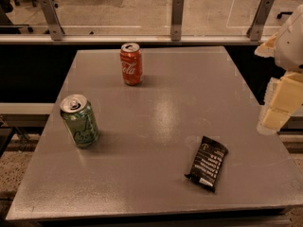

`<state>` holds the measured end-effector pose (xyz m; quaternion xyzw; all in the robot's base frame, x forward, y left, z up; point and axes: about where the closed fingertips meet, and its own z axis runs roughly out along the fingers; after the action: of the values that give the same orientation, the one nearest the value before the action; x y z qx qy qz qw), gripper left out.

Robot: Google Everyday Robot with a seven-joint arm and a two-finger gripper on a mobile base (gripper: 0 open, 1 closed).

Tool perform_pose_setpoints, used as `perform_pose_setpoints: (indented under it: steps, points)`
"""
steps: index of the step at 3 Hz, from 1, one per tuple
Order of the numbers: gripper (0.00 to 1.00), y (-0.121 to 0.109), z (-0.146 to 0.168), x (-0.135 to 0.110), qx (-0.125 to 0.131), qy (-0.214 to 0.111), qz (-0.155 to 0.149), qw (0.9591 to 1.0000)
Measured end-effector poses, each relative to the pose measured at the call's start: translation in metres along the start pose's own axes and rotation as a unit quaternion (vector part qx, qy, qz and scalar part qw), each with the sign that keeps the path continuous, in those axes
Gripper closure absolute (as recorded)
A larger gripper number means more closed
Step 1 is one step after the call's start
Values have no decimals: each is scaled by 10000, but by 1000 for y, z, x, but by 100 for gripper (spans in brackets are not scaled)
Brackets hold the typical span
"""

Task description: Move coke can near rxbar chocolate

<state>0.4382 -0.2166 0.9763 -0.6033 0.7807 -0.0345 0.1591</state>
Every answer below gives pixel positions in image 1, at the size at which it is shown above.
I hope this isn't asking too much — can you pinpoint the green sparkling water can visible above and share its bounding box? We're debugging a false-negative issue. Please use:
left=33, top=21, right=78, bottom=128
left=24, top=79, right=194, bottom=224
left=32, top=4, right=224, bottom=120
left=60, top=94, right=98, bottom=148

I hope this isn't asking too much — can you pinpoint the red coke can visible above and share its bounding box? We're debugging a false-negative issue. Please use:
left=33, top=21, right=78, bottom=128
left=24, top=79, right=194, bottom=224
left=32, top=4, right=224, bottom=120
left=120, top=43, right=143, bottom=86

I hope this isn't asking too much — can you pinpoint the metal railing bracket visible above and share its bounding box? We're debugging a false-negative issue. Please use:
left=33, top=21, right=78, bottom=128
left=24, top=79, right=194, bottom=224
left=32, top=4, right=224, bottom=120
left=246, top=0, right=275, bottom=42
left=170, top=0, right=184, bottom=41
left=38, top=0, right=64, bottom=41

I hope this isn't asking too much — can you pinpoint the middle metal railing bracket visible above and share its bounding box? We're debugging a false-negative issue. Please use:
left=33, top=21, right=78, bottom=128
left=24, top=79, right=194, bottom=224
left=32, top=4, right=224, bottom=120
left=170, top=0, right=184, bottom=41

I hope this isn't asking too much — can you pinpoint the black rxbar chocolate wrapper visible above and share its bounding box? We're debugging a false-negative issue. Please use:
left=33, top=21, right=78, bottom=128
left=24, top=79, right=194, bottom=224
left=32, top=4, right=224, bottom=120
left=185, top=136, right=228, bottom=192

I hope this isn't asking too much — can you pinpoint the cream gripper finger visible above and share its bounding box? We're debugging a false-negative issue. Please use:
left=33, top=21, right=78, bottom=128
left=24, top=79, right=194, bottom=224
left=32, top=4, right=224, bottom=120
left=257, top=71, right=303, bottom=135
left=255, top=33, right=277, bottom=58

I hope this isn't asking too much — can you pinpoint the right metal railing bracket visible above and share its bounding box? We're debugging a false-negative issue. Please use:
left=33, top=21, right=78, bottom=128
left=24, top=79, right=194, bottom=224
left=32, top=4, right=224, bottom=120
left=246, top=0, right=275, bottom=42

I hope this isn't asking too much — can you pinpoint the metal railing base rail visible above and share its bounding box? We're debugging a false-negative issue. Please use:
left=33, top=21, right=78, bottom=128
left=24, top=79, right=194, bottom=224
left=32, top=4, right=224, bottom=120
left=0, top=34, right=269, bottom=45

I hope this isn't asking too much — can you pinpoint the left metal railing bracket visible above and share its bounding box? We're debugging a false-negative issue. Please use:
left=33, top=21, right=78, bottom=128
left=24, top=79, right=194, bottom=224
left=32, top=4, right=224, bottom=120
left=38, top=0, right=64, bottom=41

